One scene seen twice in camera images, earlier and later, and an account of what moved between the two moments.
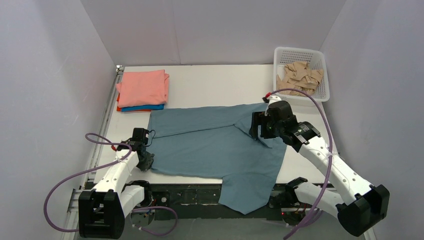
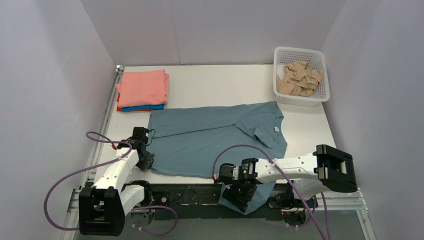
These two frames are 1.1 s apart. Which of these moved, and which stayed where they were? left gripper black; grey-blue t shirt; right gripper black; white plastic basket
Moved: right gripper black
Stayed: grey-blue t shirt; white plastic basket; left gripper black
